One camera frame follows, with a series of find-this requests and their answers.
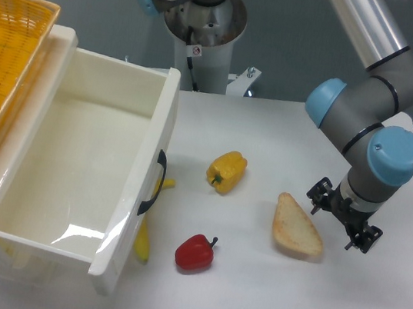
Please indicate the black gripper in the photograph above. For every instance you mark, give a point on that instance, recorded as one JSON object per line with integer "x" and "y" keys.
{"x": 361, "y": 235}

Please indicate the triangle bread slice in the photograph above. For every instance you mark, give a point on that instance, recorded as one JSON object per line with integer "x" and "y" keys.
{"x": 292, "y": 228}

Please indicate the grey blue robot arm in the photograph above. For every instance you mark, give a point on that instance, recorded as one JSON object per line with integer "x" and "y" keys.
{"x": 352, "y": 118}

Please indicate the yellow bell pepper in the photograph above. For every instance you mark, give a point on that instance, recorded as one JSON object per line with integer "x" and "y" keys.
{"x": 226, "y": 171}

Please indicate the red bell pepper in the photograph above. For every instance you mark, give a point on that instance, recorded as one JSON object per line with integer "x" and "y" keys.
{"x": 195, "y": 253}

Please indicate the yellow banana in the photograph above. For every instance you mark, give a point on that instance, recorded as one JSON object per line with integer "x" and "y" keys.
{"x": 141, "y": 247}

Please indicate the white open drawer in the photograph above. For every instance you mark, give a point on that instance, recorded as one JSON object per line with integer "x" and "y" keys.
{"x": 116, "y": 117}

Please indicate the white drawer cabinet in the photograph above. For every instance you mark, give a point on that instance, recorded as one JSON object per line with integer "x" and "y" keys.
{"x": 30, "y": 137}

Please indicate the yellow woven basket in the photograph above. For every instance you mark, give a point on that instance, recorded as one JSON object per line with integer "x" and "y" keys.
{"x": 24, "y": 26}

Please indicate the black drawer handle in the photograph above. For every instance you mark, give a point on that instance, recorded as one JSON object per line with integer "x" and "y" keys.
{"x": 153, "y": 183}

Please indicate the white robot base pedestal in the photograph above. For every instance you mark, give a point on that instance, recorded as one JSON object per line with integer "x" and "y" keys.
{"x": 204, "y": 38}

